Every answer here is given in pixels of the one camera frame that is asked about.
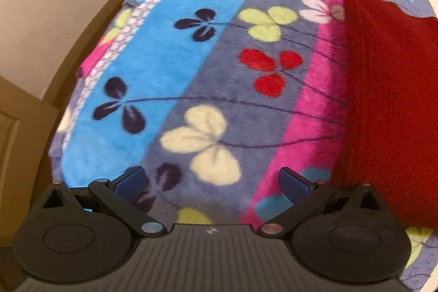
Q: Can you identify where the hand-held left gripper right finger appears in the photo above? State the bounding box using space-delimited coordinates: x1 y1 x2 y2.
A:
256 167 391 238

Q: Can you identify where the brown wooden bed frame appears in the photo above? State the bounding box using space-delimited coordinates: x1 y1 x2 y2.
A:
43 0 196 108

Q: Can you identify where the red knitted sweater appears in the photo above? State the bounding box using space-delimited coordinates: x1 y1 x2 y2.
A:
330 0 438 231

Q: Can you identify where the floral striped fleece blanket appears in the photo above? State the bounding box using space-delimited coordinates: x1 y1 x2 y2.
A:
50 0 438 290

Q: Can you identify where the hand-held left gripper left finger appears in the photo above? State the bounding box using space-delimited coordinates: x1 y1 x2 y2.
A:
40 166 168 238

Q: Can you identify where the brown wooden cabinet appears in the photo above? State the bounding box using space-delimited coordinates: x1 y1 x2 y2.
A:
0 76 61 246

